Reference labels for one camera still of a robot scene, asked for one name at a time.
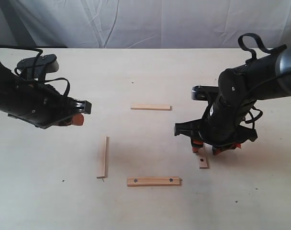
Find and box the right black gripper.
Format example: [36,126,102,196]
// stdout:
[174,95,257,156]

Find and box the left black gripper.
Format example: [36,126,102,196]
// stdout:
[7,85,92,129]

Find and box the holed wooden stick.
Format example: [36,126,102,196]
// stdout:
[198,156,209,169]
[127,176,181,187]

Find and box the plain wooden stick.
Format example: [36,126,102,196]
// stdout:
[130,104,172,111]
[96,135,108,179]

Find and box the holed wooden stick bottom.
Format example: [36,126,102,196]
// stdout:
[127,176,181,187]

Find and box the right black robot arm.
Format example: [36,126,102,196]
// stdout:
[174,45,291,155]

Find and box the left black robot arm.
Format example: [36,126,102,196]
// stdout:
[0,54,92,129]

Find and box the plain wooden stick top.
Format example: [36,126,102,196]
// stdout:
[130,104,172,111]

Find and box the white backdrop cloth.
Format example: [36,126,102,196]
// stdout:
[0,0,291,48]

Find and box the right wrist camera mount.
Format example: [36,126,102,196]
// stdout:
[191,85,219,102]

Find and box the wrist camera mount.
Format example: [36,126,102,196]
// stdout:
[14,54,59,81]
[191,85,219,102]

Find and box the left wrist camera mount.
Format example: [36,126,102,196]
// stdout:
[14,54,59,81]

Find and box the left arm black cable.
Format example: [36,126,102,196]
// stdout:
[0,44,71,99]

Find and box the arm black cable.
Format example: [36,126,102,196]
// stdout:
[237,33,274,60]
[0,44,71,99]

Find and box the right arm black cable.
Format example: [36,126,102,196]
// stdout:
[237,33,274,60]

